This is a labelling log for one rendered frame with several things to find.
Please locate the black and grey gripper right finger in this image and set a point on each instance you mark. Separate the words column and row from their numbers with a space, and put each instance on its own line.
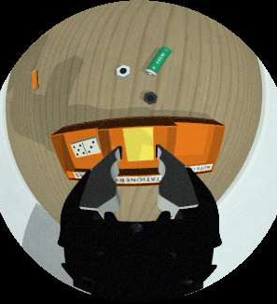
column 185, row 196

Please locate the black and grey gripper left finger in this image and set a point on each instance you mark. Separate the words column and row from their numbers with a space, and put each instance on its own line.
column 94, row 194

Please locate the white domino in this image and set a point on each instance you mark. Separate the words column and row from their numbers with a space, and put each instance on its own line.
column 86, row 147

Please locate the yellow sticky note pad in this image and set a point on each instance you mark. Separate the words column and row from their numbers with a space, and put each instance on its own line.
column 139, row 143

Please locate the orange rack of bins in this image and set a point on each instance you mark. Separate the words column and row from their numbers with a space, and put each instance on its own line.
column 197, row 142

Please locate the green aa battery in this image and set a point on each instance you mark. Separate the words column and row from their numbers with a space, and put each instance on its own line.
column 158, row 61

